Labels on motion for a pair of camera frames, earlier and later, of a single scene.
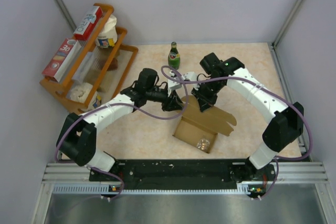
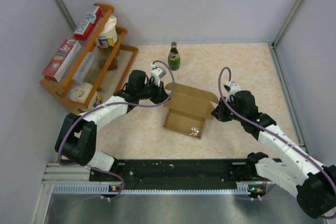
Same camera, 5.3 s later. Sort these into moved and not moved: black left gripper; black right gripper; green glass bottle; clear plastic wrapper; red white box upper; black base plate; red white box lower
Moved: clear plastic wrapper; black left gripper; black right gripper
Not moved: red white box upper; green glass bottle; black base plate; red white box lower
